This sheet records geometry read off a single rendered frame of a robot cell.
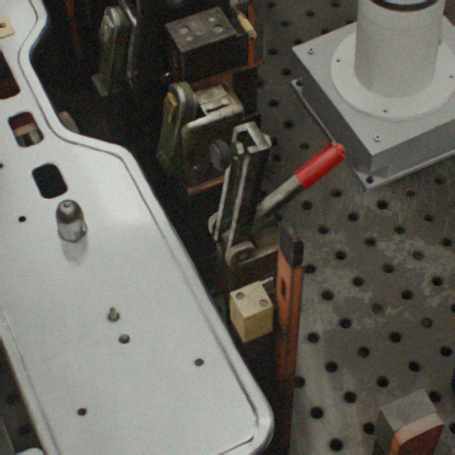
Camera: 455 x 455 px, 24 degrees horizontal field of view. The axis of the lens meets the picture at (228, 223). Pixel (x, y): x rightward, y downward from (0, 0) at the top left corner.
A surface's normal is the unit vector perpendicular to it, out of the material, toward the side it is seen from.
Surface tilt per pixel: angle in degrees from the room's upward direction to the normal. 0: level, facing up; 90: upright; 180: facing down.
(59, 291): 0
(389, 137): 3
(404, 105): 3
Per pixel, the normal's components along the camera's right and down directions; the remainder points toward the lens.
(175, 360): -0.01, -0.58
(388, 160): 0.44, 0.73
